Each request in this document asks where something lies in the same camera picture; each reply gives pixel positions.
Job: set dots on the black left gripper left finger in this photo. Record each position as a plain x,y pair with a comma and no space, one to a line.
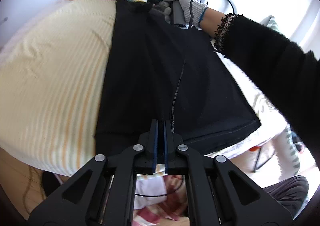
102,192

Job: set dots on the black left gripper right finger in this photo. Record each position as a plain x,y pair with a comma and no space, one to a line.
219,193

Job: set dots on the black garment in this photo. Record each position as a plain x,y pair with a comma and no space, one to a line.
156,71

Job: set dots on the black sleeved right forearm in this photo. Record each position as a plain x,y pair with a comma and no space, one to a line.
287,76

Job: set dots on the grey gloved right hand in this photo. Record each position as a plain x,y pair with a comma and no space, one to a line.
187,5

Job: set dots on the pink white checked cloth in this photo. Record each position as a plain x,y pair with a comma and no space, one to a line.
159,199

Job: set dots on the striped yellow blanket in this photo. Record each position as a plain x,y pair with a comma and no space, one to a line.
52,73

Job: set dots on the white ring light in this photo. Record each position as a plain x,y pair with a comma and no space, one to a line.
223,6

